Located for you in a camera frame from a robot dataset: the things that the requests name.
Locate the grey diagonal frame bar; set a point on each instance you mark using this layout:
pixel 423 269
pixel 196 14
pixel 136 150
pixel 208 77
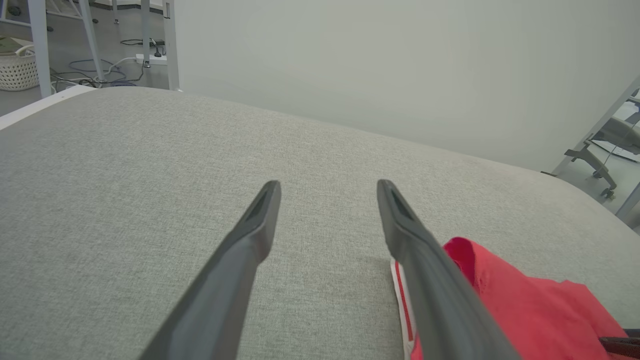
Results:
pixel 595 130

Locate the small white power strip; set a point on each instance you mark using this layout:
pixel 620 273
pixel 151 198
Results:
pixel 150 60

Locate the grey partition frame post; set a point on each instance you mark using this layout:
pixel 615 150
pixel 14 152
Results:
pixel 171 50

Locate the straight grey table leg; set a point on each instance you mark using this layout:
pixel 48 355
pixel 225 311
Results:
pixel 41 50

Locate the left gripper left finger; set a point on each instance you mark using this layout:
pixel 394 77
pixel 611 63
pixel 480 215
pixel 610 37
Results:
pixel 225 290

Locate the white woven laundry basket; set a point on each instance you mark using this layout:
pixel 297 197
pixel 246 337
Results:
pixel 19 72

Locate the red white basketball jersey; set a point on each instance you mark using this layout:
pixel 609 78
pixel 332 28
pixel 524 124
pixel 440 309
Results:
pixel 540 320

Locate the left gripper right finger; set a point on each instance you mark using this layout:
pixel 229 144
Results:
pixel 445 300

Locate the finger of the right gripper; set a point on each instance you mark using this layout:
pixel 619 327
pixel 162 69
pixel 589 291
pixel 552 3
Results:
pixel 625 346

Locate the thin grey table leg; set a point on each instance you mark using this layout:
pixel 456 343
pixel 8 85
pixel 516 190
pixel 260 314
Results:
pixel 145 30

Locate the grey office chair base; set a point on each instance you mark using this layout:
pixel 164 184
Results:
pixel 597 165

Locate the slanted grey table leg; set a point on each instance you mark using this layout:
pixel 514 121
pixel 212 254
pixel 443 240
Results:
pixel 91 40

